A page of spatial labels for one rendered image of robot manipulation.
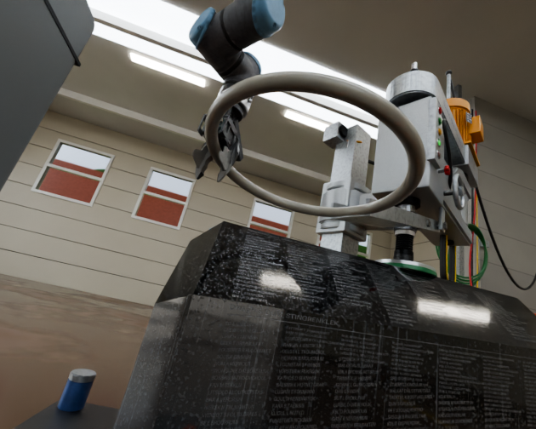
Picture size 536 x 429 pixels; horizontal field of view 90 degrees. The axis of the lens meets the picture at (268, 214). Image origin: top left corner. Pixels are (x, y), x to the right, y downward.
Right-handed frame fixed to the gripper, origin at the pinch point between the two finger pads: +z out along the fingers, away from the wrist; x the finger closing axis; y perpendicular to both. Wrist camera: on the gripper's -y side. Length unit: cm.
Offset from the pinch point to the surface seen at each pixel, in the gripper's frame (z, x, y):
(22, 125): 17.6, 5.2, 39.7
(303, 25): -320, -62, -169
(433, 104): -64, 59, -38
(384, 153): -47, 44, -49
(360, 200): -61, 38, -123
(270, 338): 32.1, 22.5, -8.8
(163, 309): 32.4, -0.8, -2.4
